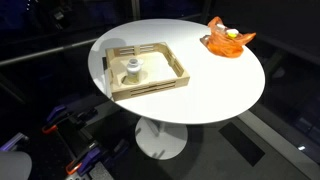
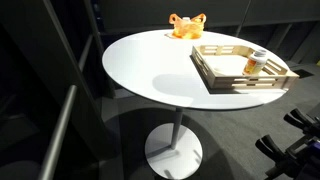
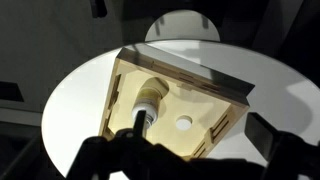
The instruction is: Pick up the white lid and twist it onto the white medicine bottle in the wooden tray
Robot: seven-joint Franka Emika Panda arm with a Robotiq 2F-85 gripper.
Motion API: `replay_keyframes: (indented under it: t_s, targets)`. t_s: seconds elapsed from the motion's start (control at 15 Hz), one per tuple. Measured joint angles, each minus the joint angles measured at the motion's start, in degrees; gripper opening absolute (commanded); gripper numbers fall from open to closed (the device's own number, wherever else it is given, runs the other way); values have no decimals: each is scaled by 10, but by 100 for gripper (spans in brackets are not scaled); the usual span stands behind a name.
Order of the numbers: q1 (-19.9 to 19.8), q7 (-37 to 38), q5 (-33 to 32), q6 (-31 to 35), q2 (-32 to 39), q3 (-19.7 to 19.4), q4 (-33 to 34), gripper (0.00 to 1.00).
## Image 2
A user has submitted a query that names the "wooden slatted tray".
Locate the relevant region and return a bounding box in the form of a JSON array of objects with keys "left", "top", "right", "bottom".
[{"left": 190, "top": 44, "right": 300, "bottom": 91}]

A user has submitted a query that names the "white medicine bottle orange label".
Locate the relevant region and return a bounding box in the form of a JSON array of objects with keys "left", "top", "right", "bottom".
[{"left": 242, "top": 48, "right": 269, "bottom": 77}]

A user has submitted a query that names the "orange plastic bag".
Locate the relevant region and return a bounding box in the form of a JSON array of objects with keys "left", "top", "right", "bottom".
[{"left": 165, "top": 12, "right": 207, "bottom": 40}]

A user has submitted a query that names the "grey metal railing bar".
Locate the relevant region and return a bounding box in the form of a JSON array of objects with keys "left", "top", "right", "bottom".
[{"left": 37, "top": 84, "right": 78, "bottom": 180}]

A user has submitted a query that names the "white table pedestal base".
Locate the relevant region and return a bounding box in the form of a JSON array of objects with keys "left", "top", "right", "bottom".
[{"left": 144, "top": 107, "right": 204, "bottom": 180}]

